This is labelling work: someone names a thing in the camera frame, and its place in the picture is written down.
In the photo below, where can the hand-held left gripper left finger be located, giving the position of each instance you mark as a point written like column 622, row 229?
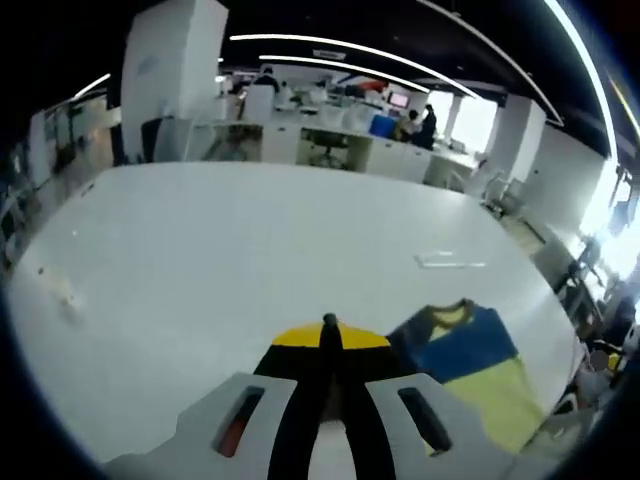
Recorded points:
column 295, row 390

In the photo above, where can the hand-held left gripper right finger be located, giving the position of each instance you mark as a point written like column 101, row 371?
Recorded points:
column 365, row 370

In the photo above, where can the yellow blue black garment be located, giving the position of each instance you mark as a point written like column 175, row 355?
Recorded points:
column 470, row 350

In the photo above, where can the white table socket cover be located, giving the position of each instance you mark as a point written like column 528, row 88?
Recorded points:
column 440, row 260

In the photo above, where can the white cabinet row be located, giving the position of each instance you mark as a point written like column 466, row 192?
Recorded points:
column 390, row 157

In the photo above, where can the white office chair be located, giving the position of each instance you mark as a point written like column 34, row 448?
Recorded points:
column 495, row 187

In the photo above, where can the black office chair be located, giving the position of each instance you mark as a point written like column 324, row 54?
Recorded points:
column 327, row 147

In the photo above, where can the blue water barrel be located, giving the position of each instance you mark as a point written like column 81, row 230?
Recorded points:
column 382, row 125

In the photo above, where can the narrow white pillar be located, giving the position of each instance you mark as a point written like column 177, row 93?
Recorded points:
column 525, row 135

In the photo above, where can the white tall cabinet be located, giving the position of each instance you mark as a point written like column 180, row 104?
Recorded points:
column 260, row 102

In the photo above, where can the black flat panel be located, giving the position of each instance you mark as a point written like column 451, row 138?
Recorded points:
column 150, row 140

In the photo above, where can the wide white pillar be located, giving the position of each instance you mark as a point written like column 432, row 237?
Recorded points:
column 170, row 75

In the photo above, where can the long curved ceiling light strip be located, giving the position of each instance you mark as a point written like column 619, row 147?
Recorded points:
column 260, row 37

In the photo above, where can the pink wall screen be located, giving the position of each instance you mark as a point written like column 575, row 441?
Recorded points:
column 399, row 100

